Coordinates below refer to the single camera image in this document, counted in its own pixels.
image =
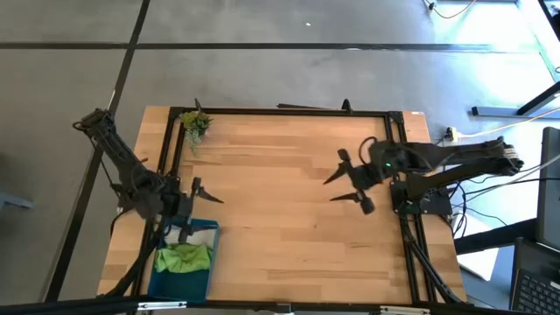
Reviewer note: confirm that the black laptop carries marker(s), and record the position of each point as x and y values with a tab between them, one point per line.
538	289

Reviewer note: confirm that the green microfiber towel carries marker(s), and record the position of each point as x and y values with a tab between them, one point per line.
184	258

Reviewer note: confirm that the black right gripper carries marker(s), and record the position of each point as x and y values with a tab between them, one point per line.
372	168

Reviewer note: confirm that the teal plastic basket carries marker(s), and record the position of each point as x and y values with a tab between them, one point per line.
179	286

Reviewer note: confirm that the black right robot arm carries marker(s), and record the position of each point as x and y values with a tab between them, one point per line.
455	157

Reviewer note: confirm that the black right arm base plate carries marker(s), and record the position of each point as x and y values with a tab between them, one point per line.
433	203

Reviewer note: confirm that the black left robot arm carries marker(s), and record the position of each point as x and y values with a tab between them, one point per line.
127	170

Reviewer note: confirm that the small potted artificial plant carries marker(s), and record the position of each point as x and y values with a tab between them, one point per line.
195	124

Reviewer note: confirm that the black table clamp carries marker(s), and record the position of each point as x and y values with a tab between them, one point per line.
198	105
346	105

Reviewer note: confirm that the black floor beam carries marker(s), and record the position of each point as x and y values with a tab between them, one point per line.
494	238

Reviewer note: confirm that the black desk foot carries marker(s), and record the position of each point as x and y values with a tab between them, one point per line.
503	111

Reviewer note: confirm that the grey waffle towel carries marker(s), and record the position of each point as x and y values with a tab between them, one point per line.
201	236

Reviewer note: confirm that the silver aluminium bracket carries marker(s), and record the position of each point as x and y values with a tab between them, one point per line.
404	310
162	305

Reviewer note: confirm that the dark monitor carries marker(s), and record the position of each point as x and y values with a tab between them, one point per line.
549	188

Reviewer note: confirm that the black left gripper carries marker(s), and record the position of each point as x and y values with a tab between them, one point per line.
183	205

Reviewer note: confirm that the black front rail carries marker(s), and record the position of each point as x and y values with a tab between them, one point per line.
65	306

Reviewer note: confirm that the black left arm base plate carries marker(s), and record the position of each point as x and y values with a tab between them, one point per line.
127	205

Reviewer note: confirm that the yellow power plug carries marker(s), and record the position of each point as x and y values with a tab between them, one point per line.
452	133

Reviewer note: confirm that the white paper sheet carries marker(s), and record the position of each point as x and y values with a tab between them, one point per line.
481	262

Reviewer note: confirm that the black aluminium table frame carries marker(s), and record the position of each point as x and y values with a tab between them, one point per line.
284	112

